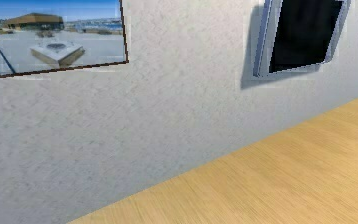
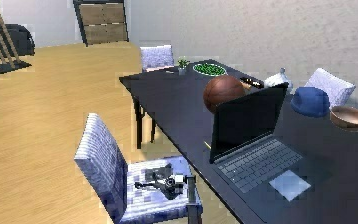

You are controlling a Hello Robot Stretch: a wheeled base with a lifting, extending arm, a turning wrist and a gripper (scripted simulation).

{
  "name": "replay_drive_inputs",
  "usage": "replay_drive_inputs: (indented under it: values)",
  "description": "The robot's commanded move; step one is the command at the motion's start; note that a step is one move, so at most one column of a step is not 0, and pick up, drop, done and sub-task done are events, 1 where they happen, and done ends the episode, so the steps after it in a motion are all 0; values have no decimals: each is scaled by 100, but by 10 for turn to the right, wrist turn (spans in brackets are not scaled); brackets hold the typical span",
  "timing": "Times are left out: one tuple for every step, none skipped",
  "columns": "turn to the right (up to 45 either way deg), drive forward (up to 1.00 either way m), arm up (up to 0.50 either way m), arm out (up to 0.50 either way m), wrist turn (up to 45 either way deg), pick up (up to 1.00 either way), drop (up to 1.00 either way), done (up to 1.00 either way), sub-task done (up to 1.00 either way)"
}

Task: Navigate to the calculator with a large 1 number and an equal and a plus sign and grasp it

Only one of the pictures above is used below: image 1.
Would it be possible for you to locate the brown framed window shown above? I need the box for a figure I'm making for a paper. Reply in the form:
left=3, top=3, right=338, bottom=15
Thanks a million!
left=0, top=0, right=130, bottom=81

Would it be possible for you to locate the silver framed black picture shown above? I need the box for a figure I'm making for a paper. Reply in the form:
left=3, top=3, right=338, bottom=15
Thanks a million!
left=252, top=0, right=352, bottom=80

